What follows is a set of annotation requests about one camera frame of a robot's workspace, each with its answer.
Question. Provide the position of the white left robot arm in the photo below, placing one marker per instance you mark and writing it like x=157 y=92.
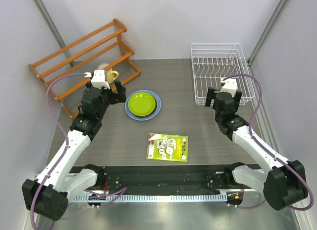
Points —
x=50 y=192

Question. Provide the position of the white wire dish rack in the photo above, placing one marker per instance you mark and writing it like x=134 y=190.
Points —
x=212 y=62

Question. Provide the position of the yellow ceramic mug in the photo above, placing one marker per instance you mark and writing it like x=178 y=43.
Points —
x=111 y=76

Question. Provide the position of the aluminium frame post left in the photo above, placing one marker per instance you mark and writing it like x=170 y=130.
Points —
x=49 y=22

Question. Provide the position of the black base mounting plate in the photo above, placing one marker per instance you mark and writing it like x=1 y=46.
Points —
x=170 y=180

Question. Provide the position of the aluminium frame post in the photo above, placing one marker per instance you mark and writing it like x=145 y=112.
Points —
x=277 y=12
x=49 y=22

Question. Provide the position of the brown yellow-rimmed plate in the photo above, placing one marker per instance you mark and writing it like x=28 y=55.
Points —
x=153 y=112

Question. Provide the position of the light blue plate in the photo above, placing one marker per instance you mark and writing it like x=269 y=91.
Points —
x=146 y=118

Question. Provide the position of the aluminium front rail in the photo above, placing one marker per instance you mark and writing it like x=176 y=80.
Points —
x=234 y=196

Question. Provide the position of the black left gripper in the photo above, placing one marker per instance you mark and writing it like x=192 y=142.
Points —
x=121 y=91

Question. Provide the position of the green illustrated booklet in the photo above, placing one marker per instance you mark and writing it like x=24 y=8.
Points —
x=166 y=147

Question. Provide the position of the aluminium side rail right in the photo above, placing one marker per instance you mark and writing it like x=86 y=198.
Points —
x=262 y=119

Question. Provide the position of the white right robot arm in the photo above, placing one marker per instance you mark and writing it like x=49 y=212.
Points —
x=282 y=182

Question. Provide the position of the lime green plate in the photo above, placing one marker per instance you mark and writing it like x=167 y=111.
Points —
x=142 y=104

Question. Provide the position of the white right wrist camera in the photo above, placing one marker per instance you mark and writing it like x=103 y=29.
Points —
x=229 y=85

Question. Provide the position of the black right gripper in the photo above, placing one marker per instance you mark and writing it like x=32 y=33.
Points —
x=211 y=95

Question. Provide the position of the orange wooden shelf rack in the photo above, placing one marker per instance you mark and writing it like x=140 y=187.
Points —
x=89 y=54

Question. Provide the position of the white cup on shelf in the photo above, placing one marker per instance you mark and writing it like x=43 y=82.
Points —
x=102 y=66

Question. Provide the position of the aluminium frame post right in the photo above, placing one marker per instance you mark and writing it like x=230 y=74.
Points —
x=277 y=12

